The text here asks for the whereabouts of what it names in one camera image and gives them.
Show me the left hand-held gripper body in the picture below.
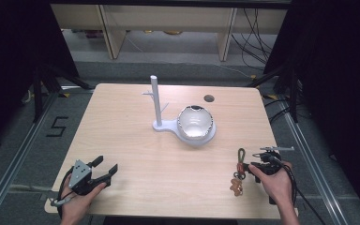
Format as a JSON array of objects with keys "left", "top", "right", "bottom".
[{"left": 67, "top": 158, "right": 112, "bottom": 197}]

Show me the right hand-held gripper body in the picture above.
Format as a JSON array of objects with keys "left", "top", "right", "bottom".
[{"left": 250, "top": 145, "right": 295, "bottom": 185}]

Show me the keychain with bear charm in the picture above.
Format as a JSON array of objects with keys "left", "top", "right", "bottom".
[{"left": 229, "top": 147, "right": 248, "bottom": 198}]

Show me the person's right hand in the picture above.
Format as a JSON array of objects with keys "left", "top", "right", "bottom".
[{"left": 248, "top": 160, "right": 295, "bottom": 208}]

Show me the person's left hand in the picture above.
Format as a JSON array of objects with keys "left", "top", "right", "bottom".
[{"left": 60, "top": 173, "right": 108, "bottom": 223}]

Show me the silver metal bowl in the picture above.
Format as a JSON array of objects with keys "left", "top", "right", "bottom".
[{"left": 176, "top": 104, "right": 216, "bottom": 141}]

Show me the white jewellery stand with tray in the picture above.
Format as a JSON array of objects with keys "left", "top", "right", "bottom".
[{"left": 142, "top": 74, "right": 218, "bottom": 147}]

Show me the black metal stand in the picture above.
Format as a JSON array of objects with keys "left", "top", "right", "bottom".
[
  {"left": 246, "top": 62, "right": 300, "bottom": 124},
  {"left": 32, "top": 63, "right": 92, "bottom": 124}
]

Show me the dark curtain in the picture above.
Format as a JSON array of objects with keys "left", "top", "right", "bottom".
[
  {"left": 262, "top": 0, "right": 360, "bottom": 217},
  {"left": 0, "top": 0, "right": 80, "bottom": 154}
]

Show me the light wooden shelf unit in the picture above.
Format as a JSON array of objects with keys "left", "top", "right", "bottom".
[{"left": 50, "top": 4, "right": 289, "bottom": 62}]

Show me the left hand-held gripper cable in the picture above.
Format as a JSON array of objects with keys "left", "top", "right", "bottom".
[{"left": 50, "top": 165, "right": 77, "bottom": 220}]

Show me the hand-held gripper cable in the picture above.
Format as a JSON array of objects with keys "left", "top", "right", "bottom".
[
  {"left": 263, "top": 153, "right": 326, "bottom": 225},
  {"left": 50, "top": 165, "right": 77, "bottom": 220}
]

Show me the right hand-held gripper cable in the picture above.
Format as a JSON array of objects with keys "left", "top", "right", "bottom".
[{"left": 263, "top": 153, "right": 326, "bottom": 225}]

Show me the aluminium floor rail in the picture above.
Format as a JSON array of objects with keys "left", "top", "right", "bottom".
[
  {"left": 277, "top": 98, "right": 349, "bottom": 225},
  {"left": 0, "top": 93, "right": 59, "bottom": 225}
]

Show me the bundle of black cables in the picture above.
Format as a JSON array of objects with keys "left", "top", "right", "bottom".
[{"left": 230, "top": 7, "right": 278, "bottom": 72}]

